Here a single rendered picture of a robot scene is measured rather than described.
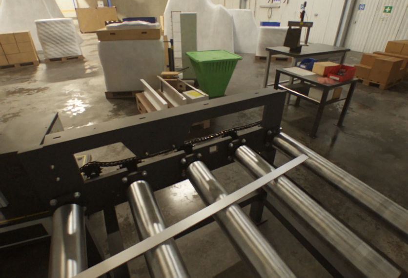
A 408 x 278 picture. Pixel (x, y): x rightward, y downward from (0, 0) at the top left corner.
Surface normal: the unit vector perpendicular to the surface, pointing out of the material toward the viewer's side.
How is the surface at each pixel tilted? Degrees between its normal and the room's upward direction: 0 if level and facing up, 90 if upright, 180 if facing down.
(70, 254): 26
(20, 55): 90
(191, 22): 90
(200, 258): 0
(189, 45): 90
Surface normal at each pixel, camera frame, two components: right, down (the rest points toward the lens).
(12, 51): 0.55, 0.41
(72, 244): 0.45, -0.87
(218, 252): 0.00, -0.87
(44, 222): 0.34, 0.47
